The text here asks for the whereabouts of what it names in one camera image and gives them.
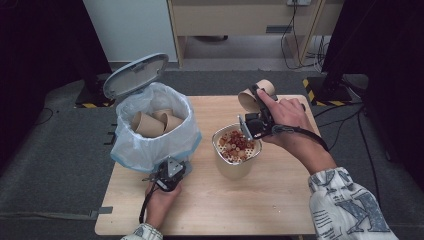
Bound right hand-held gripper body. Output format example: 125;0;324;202
237;102;278;142

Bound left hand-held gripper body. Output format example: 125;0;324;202
154;157;188;193

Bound brown paper cup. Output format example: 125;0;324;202
151;108;175;122
161;113;185;135
237;78;276;114
130;111;167;139

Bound translucent plastic trash bag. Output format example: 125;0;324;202
109;81;203;175

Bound beige strainer container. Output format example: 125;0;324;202
211;122;263;181

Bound white grey-blue trash can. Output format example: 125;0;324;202
102;52;194;176

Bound person's right hand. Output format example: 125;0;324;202
256;88;322;148

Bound person's left hand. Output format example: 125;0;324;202
145;184;183;231

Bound pile of red food scraps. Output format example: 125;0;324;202
218;129;256;160

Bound striped stand base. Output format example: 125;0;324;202
302;76;355;107
74;78;125;109

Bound light wooden desk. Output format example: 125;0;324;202
166;0;345;69

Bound grey tape strip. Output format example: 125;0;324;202
88;206;114;220

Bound black curtain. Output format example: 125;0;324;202
321;0;424;191
0;0;113;174

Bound white cabinet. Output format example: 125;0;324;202
81;0;178;63

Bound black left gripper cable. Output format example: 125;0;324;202
138;174;160;225

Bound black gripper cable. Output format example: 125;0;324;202
272;124;330;153
138;174;160;225

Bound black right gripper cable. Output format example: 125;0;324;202
272;124;330;153

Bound black hanging cables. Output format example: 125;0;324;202
279;0;332;72

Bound black floor cables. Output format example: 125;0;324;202
312;101;392;214

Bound thin black floor cable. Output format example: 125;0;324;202
34;106;55;127

